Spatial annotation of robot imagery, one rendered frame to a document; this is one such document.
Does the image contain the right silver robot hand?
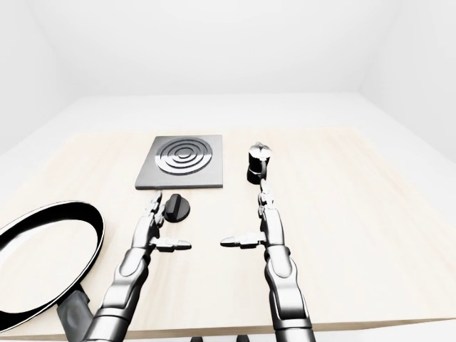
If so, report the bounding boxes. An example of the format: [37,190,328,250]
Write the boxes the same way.
[219,177,286,250]

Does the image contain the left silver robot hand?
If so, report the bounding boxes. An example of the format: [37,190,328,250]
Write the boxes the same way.
[129,190,192,252]

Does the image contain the round black stove knob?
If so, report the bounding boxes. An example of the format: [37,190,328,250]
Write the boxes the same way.
[164,193,191,223]

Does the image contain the flat dark stove plate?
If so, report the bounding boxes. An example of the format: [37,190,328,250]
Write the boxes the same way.
[135,134,224,190]

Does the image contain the black moka pot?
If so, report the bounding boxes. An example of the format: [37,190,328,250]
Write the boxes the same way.
[245,142,272,185]

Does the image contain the black frying pan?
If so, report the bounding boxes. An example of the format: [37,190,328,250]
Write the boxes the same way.
[0,200,105,342]

